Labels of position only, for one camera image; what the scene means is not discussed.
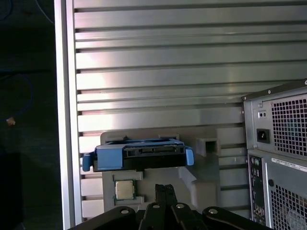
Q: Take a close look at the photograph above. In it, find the silver CPU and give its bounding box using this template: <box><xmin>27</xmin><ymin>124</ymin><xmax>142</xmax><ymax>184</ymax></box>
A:
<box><xmin>114</xmin><ymin>180</ymin><xmax>136</xmax><ymax>200</ymax></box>

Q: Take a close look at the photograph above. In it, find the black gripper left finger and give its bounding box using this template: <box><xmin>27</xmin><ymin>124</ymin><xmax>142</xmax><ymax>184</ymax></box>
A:
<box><xmin>74</xmin><ymin>184</ymin><xmax>166</xmax><ymax>230</ymax></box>

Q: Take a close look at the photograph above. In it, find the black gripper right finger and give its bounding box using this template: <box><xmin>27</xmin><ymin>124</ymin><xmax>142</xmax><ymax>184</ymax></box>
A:
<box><xmin>165</xmin><ymin>184</ymin><xmax>274</xmax><ymax>230</ymax></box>

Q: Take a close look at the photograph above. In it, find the grey parts rack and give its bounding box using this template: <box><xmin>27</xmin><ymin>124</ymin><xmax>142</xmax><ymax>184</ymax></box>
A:
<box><xmin>100</xmin><ymin>128</ymin><xmax>221</xmax><ymax>213</ymax></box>

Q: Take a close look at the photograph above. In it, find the hard disk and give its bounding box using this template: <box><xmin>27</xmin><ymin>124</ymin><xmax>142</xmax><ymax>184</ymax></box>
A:
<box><xmin>81</xmin><ymin>135</ymin><xmax>194</xmax><ymax>173</ymax></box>

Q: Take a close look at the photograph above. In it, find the black PC case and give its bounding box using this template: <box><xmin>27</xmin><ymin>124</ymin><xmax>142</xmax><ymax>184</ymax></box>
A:
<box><xmin>241</xmin><ymin>78</ymin><xmax>307</xmax><ymax>230</ymax></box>

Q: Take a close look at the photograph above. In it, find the blue floor cable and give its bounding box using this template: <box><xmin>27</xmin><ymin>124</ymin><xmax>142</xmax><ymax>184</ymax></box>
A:
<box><xmin>0</xmin><ymin>69</ymin><xmax>34</xmax><ymax>125</ymax></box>

